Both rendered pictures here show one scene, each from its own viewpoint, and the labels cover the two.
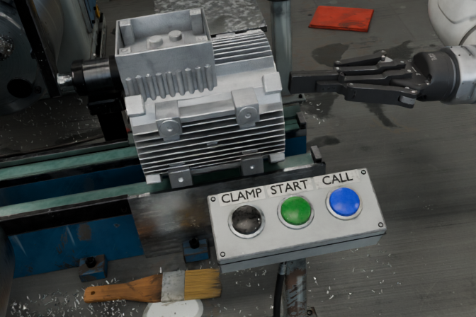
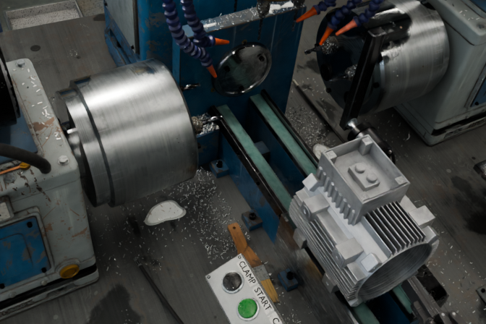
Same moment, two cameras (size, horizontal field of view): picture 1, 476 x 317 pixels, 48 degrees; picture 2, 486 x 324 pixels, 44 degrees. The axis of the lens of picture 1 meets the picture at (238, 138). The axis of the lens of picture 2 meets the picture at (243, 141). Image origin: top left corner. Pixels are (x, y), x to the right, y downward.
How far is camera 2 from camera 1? 0.62 m
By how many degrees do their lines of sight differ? 44
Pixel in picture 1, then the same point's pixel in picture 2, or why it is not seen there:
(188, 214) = (298, 259)
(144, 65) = (330, 172)
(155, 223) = (284, 241)
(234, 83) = (360, 237)
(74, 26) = (446, 96)
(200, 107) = (332, 223)
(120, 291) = (240, 244)
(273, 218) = (239, 297)
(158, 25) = (382, 161)
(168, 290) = not seen: hidden behind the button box
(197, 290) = not seen: hidden behind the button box
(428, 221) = not seen: outside the picture
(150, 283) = (252, 259)
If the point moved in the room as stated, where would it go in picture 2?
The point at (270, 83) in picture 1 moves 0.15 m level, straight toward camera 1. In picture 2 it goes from (367, 261) to (280, 284)
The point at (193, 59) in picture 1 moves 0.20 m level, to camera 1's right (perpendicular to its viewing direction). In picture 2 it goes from (350, 199) to (418, 304)
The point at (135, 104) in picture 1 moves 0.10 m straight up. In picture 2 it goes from (309, 181) to (320, 145)
